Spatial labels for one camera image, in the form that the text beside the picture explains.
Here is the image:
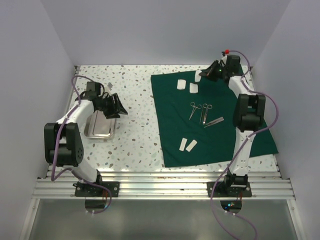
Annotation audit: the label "white gauze pad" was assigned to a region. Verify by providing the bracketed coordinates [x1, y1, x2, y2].
[194, 70, 202, 83]
[189, 82, 198, 94]
[176, 79, 186, 90]

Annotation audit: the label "white gauze strip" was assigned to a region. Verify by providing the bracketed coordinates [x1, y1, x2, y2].
[185, 140, 198, 152]
[179, 137, 188, 152]

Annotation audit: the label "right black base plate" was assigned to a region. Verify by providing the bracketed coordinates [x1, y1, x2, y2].
[212, 181, 253, 198]

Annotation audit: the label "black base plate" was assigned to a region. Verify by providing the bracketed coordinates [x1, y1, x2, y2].
[72, 181, 120, 198]
[212, 181, 253, 198]

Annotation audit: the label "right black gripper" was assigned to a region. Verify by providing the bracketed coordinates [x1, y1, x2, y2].
[199, 60, 228, 83]

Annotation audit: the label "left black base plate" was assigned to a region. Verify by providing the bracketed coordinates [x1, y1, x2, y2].
[72, 181, 120, 198]

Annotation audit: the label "steel scissors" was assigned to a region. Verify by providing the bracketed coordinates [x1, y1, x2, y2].
[199, 103, 213, 125]

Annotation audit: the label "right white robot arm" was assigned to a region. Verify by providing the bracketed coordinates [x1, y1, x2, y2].
[199, 50, 266, 197]

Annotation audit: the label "green surgical drape cloth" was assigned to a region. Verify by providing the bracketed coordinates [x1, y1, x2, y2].
[150, 65, 279, 168]

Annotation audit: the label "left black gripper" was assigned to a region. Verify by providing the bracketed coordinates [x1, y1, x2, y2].
[97, 93, 127, 119]

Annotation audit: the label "stainless steel tray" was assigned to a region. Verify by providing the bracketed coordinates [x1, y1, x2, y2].
[84, 111, 116, 140]

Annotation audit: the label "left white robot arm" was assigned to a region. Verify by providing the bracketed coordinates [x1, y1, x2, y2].
[44, 81, 128, 197]

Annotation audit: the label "steel forceps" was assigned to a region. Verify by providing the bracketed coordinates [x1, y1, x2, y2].
[189, 102, 202, 120]

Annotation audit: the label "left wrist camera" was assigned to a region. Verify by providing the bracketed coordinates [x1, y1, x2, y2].
[107, 82, 113, 90]

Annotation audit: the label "steel tweezers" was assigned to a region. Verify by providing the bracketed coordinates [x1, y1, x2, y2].
[204, 117, 224, 128]

